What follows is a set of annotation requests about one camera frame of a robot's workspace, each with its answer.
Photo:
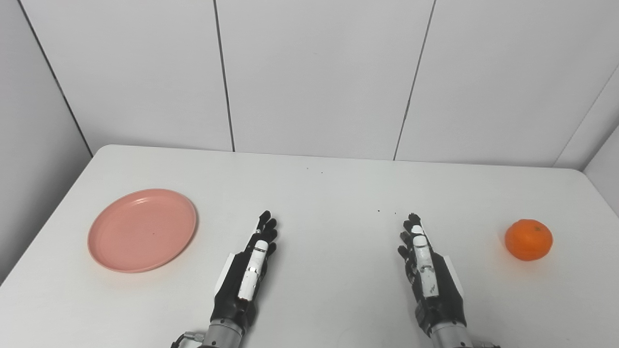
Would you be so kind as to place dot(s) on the pink round plate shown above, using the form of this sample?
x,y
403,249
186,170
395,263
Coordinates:
x,y
142,231

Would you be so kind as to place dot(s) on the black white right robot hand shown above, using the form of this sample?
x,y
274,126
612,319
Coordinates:
x,y
442,295

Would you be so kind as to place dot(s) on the orange mandarin fruit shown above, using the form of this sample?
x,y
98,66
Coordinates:
x,y
528,240

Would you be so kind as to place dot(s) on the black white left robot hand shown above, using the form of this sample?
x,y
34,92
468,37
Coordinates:
x,y
234,290

